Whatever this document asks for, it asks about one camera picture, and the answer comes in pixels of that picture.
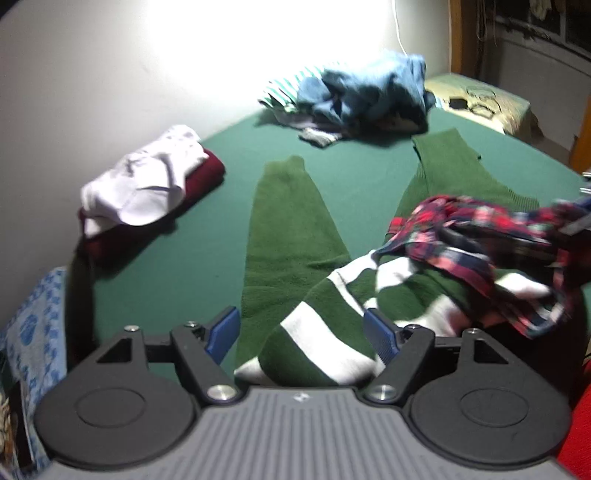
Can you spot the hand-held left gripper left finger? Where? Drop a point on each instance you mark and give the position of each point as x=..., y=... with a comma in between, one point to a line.
x=222, y=330

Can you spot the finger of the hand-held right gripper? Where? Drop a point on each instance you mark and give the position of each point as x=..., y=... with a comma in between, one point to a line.
x=461, y=240

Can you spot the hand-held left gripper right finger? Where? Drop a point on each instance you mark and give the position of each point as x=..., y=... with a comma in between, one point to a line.
x=378, y=333

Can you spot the red plaid shirt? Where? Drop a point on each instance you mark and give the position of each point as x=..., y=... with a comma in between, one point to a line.
x=434, y=261

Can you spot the green white striped sweater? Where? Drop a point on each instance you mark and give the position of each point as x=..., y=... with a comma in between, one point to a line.
x=286, y=230

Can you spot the small black device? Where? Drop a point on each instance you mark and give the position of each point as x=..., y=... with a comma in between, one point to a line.
x=458, y=103

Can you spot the yellowish pillow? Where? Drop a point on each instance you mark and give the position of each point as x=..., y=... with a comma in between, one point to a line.
x=508, y=110

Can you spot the maroon folded garment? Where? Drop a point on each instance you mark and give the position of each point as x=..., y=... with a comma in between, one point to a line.
x=203, y=177

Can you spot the white garment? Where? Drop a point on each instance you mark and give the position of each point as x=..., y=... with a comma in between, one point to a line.
x=138, y=184

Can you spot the grey knit garment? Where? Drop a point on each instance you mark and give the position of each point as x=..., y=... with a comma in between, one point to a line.
x=318, y=137

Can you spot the blue sweater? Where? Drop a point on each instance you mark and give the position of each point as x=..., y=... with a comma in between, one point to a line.
x=369, y=87

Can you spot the blue patterned cloth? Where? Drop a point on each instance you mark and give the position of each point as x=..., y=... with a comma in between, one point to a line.
x=37, y=332

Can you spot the red cloth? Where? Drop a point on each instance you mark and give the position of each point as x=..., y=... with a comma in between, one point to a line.
x=579, y=438

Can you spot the bedside clutter pile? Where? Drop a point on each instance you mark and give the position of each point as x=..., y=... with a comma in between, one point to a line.
x=11, y=415

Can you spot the thin-striped green white shirt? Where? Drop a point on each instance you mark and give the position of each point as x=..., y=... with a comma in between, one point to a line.
x=281, y=87

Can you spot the wooden post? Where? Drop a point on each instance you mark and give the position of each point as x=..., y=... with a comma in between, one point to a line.
x=459, y=37

